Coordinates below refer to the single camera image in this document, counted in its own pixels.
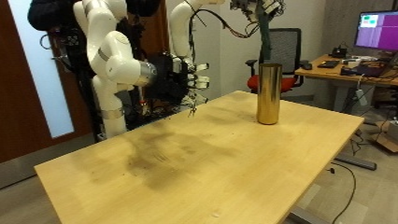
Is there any red rose bouquet green wrap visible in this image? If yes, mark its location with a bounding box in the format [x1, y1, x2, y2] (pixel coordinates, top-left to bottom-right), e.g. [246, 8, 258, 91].
[256, 6, 274, 65]

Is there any tall gold cylinder vase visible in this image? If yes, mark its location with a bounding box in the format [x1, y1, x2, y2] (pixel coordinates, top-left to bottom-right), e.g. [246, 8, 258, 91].
[256, 63, 283, 126]

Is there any black mesh red seat chair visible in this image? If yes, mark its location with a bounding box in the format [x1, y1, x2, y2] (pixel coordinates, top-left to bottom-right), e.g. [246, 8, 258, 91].
[245, 27, 311, 94]

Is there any black robot mounting stand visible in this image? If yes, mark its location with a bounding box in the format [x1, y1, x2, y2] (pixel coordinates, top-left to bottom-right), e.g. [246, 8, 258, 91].
[51, 26, 197, 143]

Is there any black desk phone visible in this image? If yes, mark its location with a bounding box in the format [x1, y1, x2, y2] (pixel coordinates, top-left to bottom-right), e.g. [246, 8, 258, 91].
[331, 46, 349, 60]

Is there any black keyboard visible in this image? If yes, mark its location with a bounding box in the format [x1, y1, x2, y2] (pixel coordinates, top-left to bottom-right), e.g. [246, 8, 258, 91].
[315, 60, 341, 69]

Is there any wooden office desk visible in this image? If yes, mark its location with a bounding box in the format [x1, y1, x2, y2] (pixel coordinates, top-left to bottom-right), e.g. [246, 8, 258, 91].
[294, 54, 398, 114]

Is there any computer monitor purple screen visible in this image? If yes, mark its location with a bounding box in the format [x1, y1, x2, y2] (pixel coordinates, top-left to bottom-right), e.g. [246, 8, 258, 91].
[353, 10, 398, 52]

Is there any brown door frosted glass panel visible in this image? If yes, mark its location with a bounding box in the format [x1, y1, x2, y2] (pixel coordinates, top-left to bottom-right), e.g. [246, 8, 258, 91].
[0, 0, 97, 164]

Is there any white power strip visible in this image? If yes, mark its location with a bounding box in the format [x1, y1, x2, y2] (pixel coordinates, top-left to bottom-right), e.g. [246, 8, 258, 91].
[354, 88, 370, 107]

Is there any cardboard box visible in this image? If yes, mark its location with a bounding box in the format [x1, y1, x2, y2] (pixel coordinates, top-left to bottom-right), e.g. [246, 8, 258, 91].
[370, 119, 398, 153]

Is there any grey table foot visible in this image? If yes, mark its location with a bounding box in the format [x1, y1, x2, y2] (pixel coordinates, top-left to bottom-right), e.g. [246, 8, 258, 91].
[334, 153, 378, 172]

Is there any left arm black cable bundle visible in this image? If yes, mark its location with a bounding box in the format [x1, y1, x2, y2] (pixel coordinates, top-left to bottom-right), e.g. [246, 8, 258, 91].
[188, 7, 260, 40]

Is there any black floor cable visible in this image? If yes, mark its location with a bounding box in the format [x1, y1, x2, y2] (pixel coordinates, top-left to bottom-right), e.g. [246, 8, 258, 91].
[329, 161, 358, 224]

